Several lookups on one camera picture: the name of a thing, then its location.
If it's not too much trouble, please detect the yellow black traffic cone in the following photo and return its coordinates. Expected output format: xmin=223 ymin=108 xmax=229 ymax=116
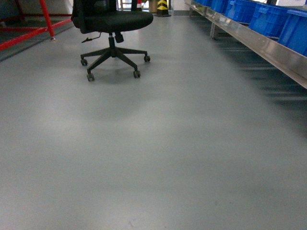
xmin=155 ymin=0 xmax=171 ymax=17

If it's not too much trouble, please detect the black office chair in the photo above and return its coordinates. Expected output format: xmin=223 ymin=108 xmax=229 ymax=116
xmin=71 ymin=0 xmax=154 ymax=81

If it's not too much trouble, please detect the steel shelf with blue bins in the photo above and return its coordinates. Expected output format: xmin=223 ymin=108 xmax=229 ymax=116
xmin=184 ymin=0 xmax=307 ymax=88

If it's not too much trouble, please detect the red metal table frame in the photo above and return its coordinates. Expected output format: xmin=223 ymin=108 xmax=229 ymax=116
xmin=0 ymin=0 xmax=73 ymax=51

